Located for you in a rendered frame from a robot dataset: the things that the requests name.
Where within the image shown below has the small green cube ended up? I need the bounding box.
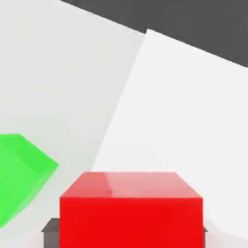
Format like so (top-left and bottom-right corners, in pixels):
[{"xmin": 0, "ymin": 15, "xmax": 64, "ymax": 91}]
[{"xmin": 0, "ymin": 133, "xmax": 60, "ymax": 229}]

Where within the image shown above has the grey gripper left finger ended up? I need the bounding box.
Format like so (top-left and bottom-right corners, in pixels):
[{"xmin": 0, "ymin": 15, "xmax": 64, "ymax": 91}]
[{"xmin": 41, "ymin": 217, "xmax": 61, "ymax": 248}]

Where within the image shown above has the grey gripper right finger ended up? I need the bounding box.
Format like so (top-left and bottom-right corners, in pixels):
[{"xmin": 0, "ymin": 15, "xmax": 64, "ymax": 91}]
[{"xmin": 202, "ymin": 225, "xmax": 241, "ymax": 248}]

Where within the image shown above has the small red cube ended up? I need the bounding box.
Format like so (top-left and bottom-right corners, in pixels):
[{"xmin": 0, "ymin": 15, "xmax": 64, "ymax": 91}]
[{"xmin": 59, "ymin": 171, "xmax": 204, "ymax": 248}]

